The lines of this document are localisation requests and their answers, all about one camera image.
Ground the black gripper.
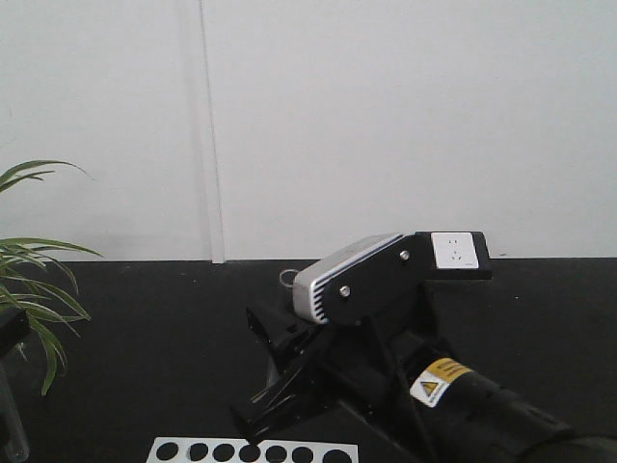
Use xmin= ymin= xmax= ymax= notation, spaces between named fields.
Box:
xmin=229 ymin=286 xmax=463 ymax=440

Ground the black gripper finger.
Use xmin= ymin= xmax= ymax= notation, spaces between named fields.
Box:
xmin=0 ymin=308 xmax=28 ymax=358

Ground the short clear test tube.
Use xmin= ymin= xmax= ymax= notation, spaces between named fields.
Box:
xmin=1 ymin=366 xmax=30 ymax=462

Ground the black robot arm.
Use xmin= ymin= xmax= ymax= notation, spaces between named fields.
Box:
xmin=231 ymin=286 xmax=616 ymax=462

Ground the green spider plant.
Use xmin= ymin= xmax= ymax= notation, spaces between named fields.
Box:
xmin=0 ymin=160 xmax=104 ymax=397

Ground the white test tube rack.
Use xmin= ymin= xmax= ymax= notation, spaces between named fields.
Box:
xmin=146 ymin=437 xmax=360 ymax=462

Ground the black wedge power socket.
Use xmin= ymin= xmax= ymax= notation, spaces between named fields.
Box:
xmin=416 ymin=231 xmax=493 ymax=281

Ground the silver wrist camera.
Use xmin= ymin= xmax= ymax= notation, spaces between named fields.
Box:
xmin=292 ymin=233 xmax=404 ymax=324

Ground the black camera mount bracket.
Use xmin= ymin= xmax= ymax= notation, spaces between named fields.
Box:
xmin=322 ymin=234 xmax=433 ymax=326

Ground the white wall cable duct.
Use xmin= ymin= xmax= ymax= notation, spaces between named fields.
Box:
xmin=175 ymin=1 xmax=226 ymax=264

